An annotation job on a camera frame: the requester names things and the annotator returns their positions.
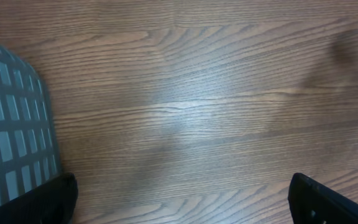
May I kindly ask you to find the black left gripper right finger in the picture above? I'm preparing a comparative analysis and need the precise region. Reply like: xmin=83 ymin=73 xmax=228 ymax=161
xmin=288 ymin=173 xmax=358 ymax=224

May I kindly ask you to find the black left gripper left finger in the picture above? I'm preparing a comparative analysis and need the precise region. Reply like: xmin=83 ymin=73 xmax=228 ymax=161
xmin=0 ymin=173 xmax=78 ymax=224

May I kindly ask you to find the dark grey plastic basket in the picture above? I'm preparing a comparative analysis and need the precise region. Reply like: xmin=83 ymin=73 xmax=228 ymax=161
xmin=0 ymin=45 xmax=62 ymax=206

